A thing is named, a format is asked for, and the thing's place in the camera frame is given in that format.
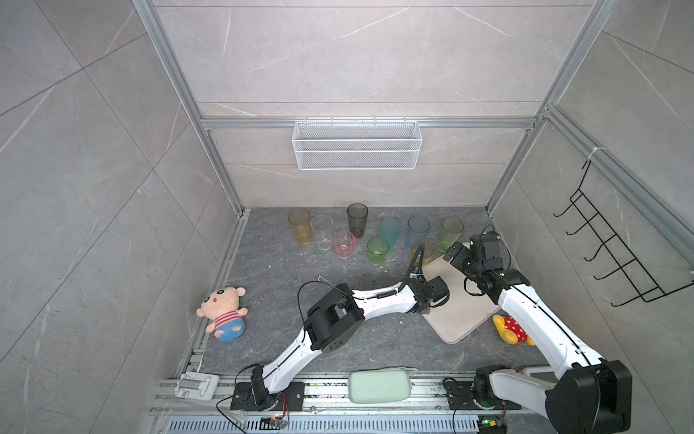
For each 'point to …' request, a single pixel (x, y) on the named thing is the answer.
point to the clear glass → (323, 229)
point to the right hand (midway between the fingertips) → (461, 255)
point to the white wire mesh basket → (356, 146)
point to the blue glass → (417, 231)
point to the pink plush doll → (221, 306)
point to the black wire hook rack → (618, 251)
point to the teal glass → (389, 229)
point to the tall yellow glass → (300, 220)
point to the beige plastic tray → (454, 316)
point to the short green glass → (378, 248)
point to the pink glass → (344, 242)
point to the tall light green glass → (449, 231)
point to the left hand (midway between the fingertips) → (422, 300)
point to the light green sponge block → (379, 386)
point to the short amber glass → (428, 250)
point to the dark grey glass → (357, 214)
